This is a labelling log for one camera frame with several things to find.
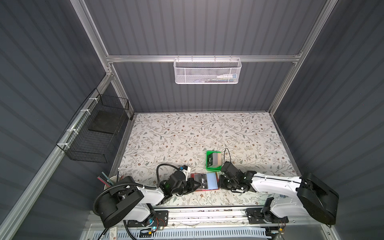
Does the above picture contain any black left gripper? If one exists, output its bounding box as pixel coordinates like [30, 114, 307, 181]
[171, 177, 202, 197]

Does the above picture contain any red card holder wallet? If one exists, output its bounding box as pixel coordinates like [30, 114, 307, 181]
[191, 172, 220, 191]

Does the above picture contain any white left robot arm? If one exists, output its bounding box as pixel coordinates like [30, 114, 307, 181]
[93, 166, 202, 229]

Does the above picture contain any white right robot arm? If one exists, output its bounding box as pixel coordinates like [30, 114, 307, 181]
[219, 162, 339, 226]

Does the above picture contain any green card tray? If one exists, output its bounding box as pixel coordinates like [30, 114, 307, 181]
[206, 151, 223, 172]

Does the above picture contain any stack of cards in tray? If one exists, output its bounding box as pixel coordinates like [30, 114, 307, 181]
[208, 152, 222, 168]

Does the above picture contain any white pen cup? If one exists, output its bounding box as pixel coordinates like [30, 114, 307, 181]
[97, 171, 124, 189]

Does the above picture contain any white tube in basket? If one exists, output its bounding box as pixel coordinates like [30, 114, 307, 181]
[217, 74, 238, 80]

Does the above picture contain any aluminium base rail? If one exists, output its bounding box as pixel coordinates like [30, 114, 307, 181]
[84, 206, 323, 231]

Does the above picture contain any white slotted cable duct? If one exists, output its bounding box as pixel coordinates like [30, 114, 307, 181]
[92, 227, 271, 240]

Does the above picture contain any black corrugated cable conduit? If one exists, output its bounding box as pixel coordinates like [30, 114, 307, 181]
[92, 163, 181, 216]

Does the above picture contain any black wire basket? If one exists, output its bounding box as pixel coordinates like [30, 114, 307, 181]
[57, 90, 130, 164]

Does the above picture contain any white wire mesh basket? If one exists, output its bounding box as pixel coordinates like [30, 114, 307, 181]
[173, 58, 242, 85]

